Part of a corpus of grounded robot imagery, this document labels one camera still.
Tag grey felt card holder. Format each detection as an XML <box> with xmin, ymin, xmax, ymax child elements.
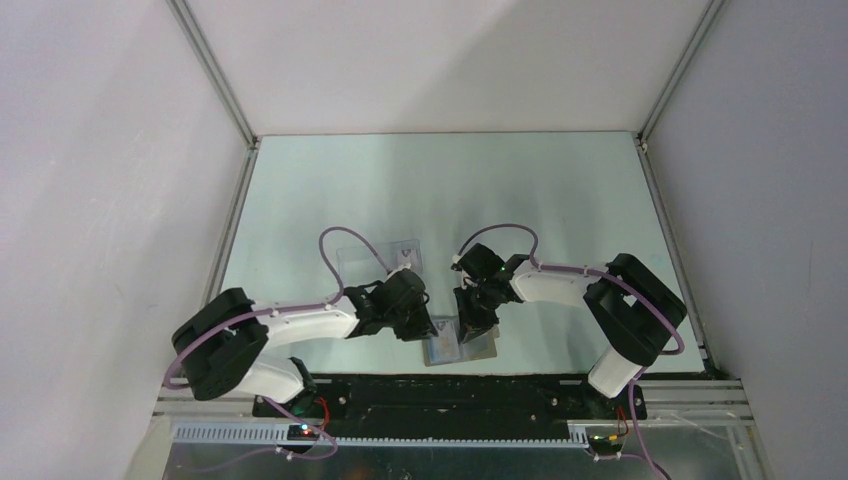
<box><xmin>422</xmin><ymin>316</ymin><xmax>500</xmax><ymax>367</ymax></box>

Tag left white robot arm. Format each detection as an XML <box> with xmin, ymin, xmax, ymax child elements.
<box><xmin>164</xmin><ymin>268</ymin><xmax>437</xmax><ymax>417</ymax></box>

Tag purple cable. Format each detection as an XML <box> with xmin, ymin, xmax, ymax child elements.
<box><xmin>455</xmin><ymin>223</ymin><xmax>687</xmax><ymax>480</ymax></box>
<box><xmin>162</xmin><ymin>226</ymin><xmax>399</xmax><ymax>462</ymax></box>

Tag beige chair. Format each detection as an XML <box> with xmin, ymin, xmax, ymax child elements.
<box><xmin>123</xmin><ymin>416</ymin><xmax>174</xmax><ymax>480</ymax></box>

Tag credit card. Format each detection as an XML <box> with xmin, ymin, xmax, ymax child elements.
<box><xmin>425</xmin><ymin>317</ymin><xmax>462</xmax><ymax>365</ymax></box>

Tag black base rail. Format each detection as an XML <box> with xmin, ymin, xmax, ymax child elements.
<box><xmin>294</xmin><ymin>374</ymin><xmax>647</xmax><ymax>441</ymax></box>

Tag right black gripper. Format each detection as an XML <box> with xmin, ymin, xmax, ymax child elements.
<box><xmin>453</xmin><ymin>281</ymin><xmax>499</xmax><ymax>344</ymax></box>

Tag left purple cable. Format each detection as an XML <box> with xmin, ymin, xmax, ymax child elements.
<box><xmin>162</xmin><ymin>226</ymin><xmax>399</xmax><ymax>462</ymax></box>

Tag clear plastic card box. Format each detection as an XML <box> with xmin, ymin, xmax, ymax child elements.
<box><xmin>336</xmin><ymin>239</ymin><xmax>424</xmax><ymax>285</ymax></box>

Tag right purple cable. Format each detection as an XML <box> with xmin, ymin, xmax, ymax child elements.
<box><xmin>455</xmin><ymin>223</ymin><xmax>687</xmax><ymax>480</ymax></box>

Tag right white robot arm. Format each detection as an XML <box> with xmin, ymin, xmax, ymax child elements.
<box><xmin>451</xmin><ymin>243</ymin><xmax>688</xmax><ymax>418</ymax></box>

